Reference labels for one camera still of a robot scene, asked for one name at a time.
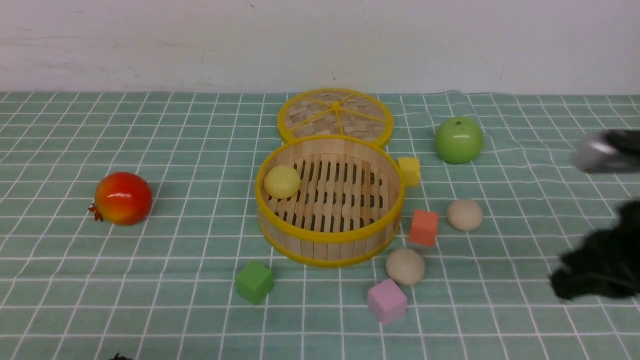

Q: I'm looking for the woven bamboo steamer lid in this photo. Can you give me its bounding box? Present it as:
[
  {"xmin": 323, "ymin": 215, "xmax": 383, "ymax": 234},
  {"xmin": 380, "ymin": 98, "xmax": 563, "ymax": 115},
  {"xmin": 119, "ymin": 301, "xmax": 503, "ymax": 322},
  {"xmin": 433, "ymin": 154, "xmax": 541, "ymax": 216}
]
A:
[{"xmin": 277, "ymin": 88, "xmax": 394, "ymax": 148}]

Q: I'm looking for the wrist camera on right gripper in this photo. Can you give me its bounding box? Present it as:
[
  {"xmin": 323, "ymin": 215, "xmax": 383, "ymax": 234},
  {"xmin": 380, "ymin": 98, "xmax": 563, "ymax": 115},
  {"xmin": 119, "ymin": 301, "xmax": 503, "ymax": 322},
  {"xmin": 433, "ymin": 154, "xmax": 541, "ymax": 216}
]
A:
[{"xmin": 571, "ymin": 129, "xmax": 640, "ymax": 174}]

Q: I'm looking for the green apple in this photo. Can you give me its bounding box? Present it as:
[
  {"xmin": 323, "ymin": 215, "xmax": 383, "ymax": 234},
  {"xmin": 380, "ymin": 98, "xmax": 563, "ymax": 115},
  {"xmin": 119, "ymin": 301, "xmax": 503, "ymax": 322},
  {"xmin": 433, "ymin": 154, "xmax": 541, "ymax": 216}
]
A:
[{"xmin": 434, "ymin": 116, "xmax": 484, "ymax": 164}]

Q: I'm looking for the yellow cube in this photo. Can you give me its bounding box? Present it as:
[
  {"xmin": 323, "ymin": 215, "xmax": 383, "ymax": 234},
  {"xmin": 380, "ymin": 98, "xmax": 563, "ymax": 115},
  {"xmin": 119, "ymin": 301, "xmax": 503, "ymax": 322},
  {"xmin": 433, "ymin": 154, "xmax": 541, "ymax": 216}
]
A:
[{"xmin": 397, "ymin": 157, "xmax": 421, "ymax": 187}]

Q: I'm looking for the pink cube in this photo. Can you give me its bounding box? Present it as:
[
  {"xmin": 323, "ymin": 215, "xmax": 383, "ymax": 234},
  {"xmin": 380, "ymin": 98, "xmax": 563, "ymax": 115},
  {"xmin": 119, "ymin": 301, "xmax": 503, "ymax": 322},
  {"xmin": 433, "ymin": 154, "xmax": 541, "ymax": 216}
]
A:
[{"xmin": 366, "ymin": 279, "xmax": 409, "ymax": 325}]

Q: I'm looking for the bamboo steamer tray yellow rim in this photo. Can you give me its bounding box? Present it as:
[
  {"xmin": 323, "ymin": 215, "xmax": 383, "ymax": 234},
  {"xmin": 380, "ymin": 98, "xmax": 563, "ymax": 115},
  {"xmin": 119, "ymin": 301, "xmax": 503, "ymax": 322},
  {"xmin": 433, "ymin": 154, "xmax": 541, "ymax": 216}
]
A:
[{"xmin": 254, "ymin": 136, "xmax": 406, "ymax": 268}]

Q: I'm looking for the yellow bun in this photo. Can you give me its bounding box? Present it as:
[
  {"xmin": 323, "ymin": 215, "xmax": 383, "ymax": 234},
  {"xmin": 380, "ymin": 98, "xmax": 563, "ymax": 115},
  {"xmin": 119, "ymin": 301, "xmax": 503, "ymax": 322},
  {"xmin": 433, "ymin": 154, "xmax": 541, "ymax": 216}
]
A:
[{"xmin": 263, "ymin": 165, "xmax": 301, "ymax": 199}]

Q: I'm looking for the red pomegranate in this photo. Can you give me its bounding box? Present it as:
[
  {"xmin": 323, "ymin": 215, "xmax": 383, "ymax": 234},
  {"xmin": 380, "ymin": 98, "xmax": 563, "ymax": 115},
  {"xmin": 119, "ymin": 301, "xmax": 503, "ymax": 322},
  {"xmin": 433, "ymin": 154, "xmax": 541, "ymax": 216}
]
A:
[{"xmin": 87, "ymin": 171, "xmax": 153, "ymax": 226}]

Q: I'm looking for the white bun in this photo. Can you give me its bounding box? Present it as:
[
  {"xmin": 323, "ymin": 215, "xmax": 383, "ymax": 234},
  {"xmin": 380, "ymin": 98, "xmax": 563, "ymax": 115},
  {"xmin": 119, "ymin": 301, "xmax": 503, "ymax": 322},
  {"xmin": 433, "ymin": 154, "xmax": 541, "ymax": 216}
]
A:
[
  {"xmin": 385, "ymin": 248, "xmax": 426, "ymax": 286},
  {"xmin": 446, "ymin": 199, "xmax": 484, "ymax": 232}
]

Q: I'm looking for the orange cube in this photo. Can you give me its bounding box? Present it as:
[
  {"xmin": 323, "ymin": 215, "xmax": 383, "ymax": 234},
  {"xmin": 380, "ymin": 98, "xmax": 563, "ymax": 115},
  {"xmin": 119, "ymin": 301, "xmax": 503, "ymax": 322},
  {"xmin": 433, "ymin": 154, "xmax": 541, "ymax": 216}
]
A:
[{"xmin": 409, "ymin": 209, "xmax": 439, "ymax": 247}]

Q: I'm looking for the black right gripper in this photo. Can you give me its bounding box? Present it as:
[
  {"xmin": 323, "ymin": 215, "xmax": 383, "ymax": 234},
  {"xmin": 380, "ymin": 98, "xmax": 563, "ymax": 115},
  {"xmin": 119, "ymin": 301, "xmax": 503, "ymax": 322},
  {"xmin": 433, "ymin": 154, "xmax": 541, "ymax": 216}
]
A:
[{"xmin": 549, "ymin": 199, "xmax": 640, "ymax": 301}]

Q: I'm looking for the green cube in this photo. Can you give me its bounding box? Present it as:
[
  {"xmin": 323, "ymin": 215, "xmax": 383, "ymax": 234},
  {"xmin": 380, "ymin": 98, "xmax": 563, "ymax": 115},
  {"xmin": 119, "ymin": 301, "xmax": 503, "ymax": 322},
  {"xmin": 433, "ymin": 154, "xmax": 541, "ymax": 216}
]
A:
[{"xmin": 235, "ymin": 260, "xmax": 275, "ymax": 305}]

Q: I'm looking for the white bun front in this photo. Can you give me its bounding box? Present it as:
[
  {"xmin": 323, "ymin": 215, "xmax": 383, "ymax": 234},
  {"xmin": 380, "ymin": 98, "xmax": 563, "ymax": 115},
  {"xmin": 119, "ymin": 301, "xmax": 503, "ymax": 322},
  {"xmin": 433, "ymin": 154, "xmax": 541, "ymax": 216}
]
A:
[{"xmin": 385, "ymin": 248, "xmax": 426, "ymax": 286}]

